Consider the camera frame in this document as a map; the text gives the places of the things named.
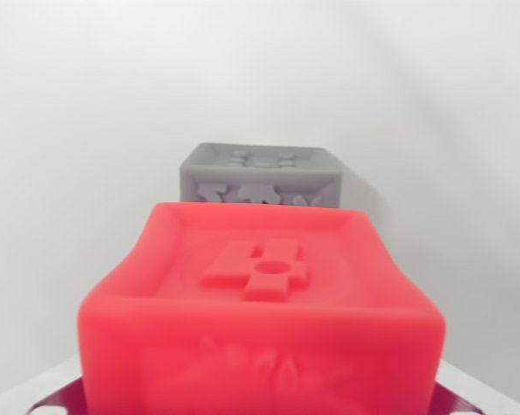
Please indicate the gripper right finger with black rubber pad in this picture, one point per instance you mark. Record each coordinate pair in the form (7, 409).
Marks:
(467, 389)

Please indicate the grey embossed cube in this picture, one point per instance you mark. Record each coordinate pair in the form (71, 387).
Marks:
(260, 177)

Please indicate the red embossed cube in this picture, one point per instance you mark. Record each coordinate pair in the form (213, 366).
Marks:
(260, 328)

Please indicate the gripper left finger with black rubber pad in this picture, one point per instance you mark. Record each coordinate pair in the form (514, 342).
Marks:
(48, 389)

